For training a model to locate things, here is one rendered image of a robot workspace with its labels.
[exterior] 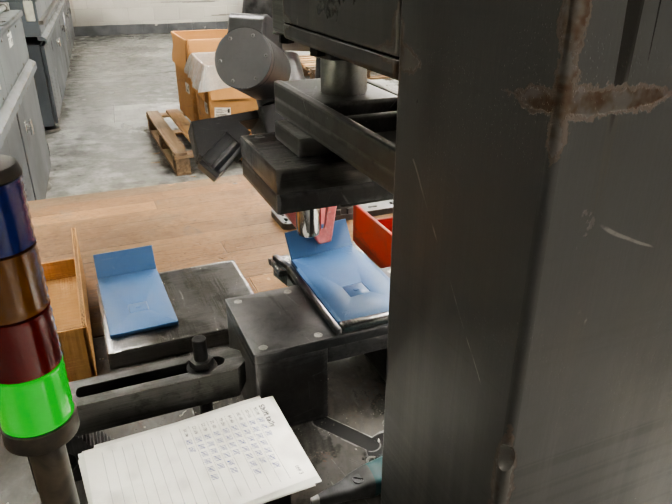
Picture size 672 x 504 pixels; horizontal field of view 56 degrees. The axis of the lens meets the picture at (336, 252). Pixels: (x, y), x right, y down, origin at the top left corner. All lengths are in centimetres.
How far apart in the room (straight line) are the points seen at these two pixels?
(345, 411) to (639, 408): 34
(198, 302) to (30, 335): 41
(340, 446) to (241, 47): 37
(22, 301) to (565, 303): 25
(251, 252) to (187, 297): 17
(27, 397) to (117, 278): 45
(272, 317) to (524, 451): 34
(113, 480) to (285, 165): 25
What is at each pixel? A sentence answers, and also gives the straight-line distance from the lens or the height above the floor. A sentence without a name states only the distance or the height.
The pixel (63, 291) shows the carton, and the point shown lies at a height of 91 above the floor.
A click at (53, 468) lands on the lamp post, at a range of 41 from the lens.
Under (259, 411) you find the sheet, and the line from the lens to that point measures 53.
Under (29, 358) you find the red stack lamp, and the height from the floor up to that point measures 110.
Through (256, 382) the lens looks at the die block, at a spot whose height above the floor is 96.
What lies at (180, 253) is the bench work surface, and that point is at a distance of 91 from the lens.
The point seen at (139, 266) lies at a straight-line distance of 82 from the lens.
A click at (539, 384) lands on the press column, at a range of 26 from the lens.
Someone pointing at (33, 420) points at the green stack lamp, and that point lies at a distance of 38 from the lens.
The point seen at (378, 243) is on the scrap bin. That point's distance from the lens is 84.
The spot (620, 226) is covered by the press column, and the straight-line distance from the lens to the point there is 25.
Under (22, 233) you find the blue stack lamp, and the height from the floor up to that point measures 116.
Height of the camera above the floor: 129
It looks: 26 degrees down
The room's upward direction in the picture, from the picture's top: straight up
